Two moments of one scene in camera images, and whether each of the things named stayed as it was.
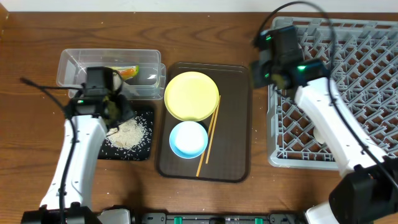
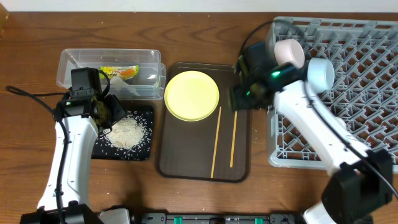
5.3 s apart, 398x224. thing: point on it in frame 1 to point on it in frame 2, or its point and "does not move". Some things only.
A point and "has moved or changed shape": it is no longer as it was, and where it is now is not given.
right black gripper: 254,75 to 238,102
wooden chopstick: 204,153 to 216,144
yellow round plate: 191,96 does not move
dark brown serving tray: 229,158 does not move
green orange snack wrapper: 127,71 does not move
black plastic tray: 130,140 does not move
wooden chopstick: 212,130 to 234,139
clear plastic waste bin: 143,75 does not move
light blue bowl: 188,139 has moved or changed shape
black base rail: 170,218 does not move
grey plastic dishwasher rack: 362,56 does not move
